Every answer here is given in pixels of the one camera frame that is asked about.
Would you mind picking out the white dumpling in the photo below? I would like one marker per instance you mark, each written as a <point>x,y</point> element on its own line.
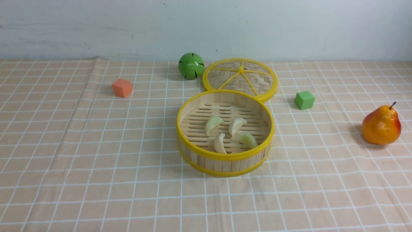
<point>235,126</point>
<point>218,144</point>

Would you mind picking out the pale green dumpling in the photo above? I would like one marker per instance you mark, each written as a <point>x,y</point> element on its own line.
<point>247,139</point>
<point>213,122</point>

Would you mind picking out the pale green dumpling in tray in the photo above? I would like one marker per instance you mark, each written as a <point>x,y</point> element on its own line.
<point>213,122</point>

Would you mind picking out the yellow rimmed bamboo steamer tray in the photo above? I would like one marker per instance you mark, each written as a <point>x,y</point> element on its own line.
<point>196,147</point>

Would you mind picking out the white dumpling in tray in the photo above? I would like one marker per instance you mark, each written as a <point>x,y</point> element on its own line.
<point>235,126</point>

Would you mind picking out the yellow rimmed bamboo steamer lid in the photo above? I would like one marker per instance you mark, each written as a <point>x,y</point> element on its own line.
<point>243,75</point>

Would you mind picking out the green toy ball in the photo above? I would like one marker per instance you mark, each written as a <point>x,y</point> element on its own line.
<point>191,66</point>

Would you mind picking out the orange foam cube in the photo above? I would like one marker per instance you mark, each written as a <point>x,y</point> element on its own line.
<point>122,88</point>

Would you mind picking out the green foam cube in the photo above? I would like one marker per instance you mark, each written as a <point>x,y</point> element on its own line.
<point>304,100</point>

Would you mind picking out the beige checkered tablecloth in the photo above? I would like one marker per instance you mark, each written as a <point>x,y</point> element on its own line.
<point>77,158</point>

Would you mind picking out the orange red toy pear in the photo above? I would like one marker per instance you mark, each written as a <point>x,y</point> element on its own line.
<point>382,126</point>

